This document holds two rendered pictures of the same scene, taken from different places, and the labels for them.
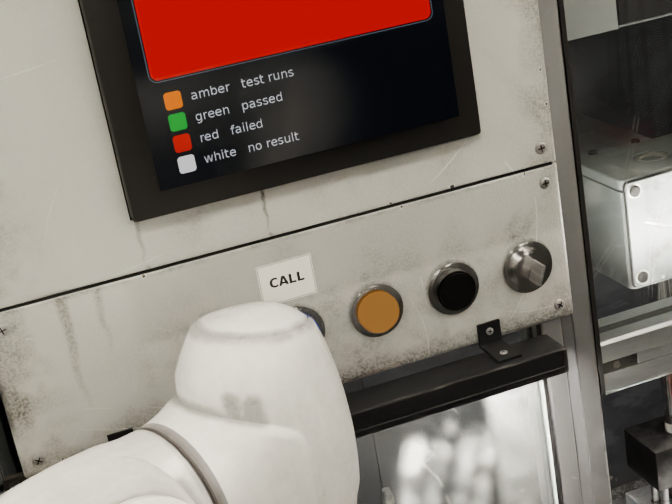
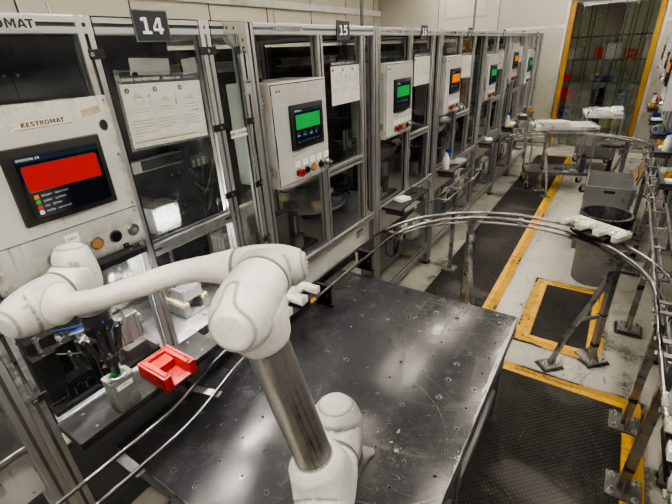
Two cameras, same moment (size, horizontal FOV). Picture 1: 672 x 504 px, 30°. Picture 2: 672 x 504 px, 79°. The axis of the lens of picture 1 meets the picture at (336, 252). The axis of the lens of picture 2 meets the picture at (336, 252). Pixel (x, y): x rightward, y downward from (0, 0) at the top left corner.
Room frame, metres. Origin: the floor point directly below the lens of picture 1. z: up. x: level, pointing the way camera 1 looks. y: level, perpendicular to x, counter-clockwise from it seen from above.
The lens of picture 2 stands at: (-0.51, 0.16, 1.91)
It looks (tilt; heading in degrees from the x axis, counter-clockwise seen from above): 26 degrees down; 320
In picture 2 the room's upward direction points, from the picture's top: 3 degrees counter-clockwise
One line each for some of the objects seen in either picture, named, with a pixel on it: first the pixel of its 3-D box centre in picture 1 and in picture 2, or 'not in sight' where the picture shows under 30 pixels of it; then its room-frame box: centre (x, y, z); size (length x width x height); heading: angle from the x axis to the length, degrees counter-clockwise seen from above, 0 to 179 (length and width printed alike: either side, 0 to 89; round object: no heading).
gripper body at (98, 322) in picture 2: not in sight; (97, 323); (0.71, 0.06, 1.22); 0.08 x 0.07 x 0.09; 105
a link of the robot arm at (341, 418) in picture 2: not in sight; (336, 428); (0.19, -0.40, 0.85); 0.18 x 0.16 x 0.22; 130
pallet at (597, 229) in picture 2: not in sight; (593, 231); (0.18, -2.52, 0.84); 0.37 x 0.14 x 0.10; 163
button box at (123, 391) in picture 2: not in sight; (120, 386); (0.72, 0.06, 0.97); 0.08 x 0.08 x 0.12; 15
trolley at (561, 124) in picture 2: not in sight; (558, 153); (1.73, -5.97, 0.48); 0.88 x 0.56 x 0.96; 33
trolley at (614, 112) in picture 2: not in sight; (598, 138); (1.66, -7.31, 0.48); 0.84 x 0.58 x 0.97; 113
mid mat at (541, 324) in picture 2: not in sight; (563, 314); (0.31, -2.82, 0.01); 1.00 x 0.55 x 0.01; 105
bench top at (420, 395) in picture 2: not in sight; (350, 374); (0.48, -0.72, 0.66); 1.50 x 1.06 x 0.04; 105
